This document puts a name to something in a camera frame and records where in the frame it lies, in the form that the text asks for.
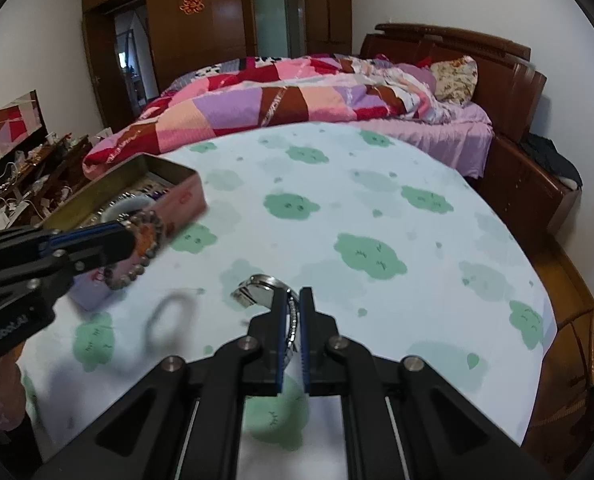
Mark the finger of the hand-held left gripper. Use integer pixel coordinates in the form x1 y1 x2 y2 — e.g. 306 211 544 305
0 221 128 257
52 229 138 277

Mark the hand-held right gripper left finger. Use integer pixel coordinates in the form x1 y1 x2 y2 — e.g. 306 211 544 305
29 287 285 480

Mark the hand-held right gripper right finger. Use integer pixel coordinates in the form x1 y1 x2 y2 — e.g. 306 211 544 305
298 286 552 480

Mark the brown beaded bracelet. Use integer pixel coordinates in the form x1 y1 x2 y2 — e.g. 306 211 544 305
101 210 165 291

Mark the grey jade bangle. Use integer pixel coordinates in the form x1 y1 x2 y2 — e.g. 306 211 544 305
101 199 158 223

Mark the silver wristwatch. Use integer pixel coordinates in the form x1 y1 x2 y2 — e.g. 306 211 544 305
231 274 303 376

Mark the pink tin box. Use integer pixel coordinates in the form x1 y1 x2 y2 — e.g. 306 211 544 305
39 154 208 311

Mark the cluttered wooden desk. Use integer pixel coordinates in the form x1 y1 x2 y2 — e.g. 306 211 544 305
0 130 110 241

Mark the patchwork quilt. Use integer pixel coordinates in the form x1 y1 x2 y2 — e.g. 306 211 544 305
83 54 438 181

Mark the wooden wardrobe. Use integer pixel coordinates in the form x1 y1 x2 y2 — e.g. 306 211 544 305
81 0 354 121

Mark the pink bed sheet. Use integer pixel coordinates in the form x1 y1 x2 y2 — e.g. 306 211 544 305
387 102 495 181

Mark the wooden nightstand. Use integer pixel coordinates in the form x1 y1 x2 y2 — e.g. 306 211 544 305
477 132 580 246

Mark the wooden chair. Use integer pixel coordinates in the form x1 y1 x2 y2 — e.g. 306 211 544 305
557 282 594 441

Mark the floral pillow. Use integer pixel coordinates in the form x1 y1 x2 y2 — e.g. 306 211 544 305
429 56 479 107

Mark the dark cloth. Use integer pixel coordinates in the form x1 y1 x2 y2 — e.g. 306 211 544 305
520 132 583 191

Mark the wooden bed headboard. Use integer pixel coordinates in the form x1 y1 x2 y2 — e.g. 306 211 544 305
359 22 548 136

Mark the red and white wall poster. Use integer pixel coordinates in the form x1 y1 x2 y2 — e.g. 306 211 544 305
0 90 45 178

